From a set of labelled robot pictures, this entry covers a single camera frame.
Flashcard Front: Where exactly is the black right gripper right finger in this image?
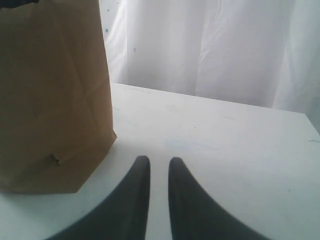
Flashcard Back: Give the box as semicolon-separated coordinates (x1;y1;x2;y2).
168;157;267;240

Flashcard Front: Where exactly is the white backdrop curtain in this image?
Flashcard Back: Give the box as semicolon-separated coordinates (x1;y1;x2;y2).
98;0;320;116

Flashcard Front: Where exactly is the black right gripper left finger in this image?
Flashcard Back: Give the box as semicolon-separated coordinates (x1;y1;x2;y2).
51;156;151;240

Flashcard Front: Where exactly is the brown paper bag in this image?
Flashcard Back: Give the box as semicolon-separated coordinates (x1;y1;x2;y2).
0;0;116;194

